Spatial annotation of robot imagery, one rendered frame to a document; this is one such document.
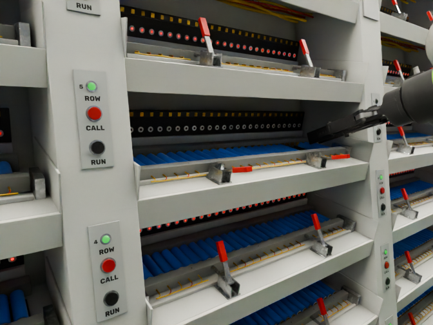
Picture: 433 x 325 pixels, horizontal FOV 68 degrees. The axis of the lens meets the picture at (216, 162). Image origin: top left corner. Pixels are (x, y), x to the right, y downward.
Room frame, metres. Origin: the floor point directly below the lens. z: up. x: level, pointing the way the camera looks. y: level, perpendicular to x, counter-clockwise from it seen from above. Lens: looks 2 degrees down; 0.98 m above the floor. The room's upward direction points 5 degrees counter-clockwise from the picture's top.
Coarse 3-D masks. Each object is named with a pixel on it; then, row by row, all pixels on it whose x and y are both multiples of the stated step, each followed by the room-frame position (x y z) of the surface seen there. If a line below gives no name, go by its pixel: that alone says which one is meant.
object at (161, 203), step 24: (144, 144) 0.63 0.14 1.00; (336, 144) 0.84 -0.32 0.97; (360, 144) 0.81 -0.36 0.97; (288, 168) 0.67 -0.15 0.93; (312, 168) 0.68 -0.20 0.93; (336, 168) 0.71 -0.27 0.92; (360, 168) 0.77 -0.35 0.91; (144, 192) 0.47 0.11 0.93; (168, 192) 0.47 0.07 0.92; (192, 192) 0.49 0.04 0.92; (216, 192) 0.52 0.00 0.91; (240, 192) 0.55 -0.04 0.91; (264, 192) 0.59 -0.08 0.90; (288, 192) 0.63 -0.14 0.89; (144, 216) 0.45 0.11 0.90; (168, 216) 0.47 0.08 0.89; (192, 216) 0.50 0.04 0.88
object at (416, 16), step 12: (408, 0) 1.34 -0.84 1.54; (420, 0) 1.31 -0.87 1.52; (432, 0) 1.27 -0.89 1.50; (408, 12) 1.35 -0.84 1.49; (420, 12) 1.31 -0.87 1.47; (432, 12) 1.28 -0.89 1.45; (420, 24) 1.31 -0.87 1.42; (408, 60) 1.35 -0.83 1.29; (420, 60) 1.32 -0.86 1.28; (420, 168) 1.34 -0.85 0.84; (432, 168) 1.30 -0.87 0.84
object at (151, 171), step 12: (240, 156) 0.63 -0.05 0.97; (252, 156) 0.64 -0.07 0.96; (264, 156) 0.65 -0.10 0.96; (276, 156) 0.67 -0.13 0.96; (288, 156) 0.69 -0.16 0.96; (300, 156) 0.71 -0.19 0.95; (324, 156) 0.77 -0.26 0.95; (144, 168) 0.50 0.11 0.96; (156, 168) 0.50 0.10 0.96; (168, 168) 0.52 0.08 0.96; (180, 168) 0.53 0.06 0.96; (192, 168) 0.55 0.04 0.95; (204, 168) 0.56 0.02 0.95; (228, 168) 0.60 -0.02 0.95; (252, 168) 0.61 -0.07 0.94; (168, 180) 0.50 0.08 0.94
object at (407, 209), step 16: (400, 176) 1.25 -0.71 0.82; (432, 176) 1.30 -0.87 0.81; (400, 192) 1.12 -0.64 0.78; (416, 192) 1.12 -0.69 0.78; (432, 192) 1.17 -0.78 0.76; (400, 208) 1.02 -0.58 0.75; (416, 208) 1.04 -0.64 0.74; (432, 208) 1.05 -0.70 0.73; (400, 224) 0.90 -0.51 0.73; (416, 224) 0.94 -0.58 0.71; (400, 240) 0.90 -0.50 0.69
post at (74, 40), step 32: (32, 0) 0.43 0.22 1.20; (64, 0) 0.40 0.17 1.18; (64, 32) 0.39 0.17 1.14; (96, 32) 0.42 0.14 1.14; (64, 64) 0.39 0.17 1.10; (96, 64) 0.41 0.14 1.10; (32, 96) 0.50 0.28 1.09; (64, 96) 0.39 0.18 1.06; (32, 128) 0.53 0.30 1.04; (64, 128) 0.39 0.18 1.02; (128, 128) 0.43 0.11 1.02; (64, 160) 0.38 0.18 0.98; (128, 160) 0.43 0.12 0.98; (64, 192) 0.38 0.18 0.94; (96, 192) 0.40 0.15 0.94; (128, 192) 0.43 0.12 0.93; (64, 224) 0.38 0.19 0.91; (96, 224) 0.40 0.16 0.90; (128, 224) 0.43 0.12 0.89; (64, 256) 0.39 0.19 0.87; (128, 256) 0.42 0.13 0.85; (64, 288) 0.41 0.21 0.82; (128, 288) 0.42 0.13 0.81; (96, 320) 0.40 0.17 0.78; (128, 320) 0.42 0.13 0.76
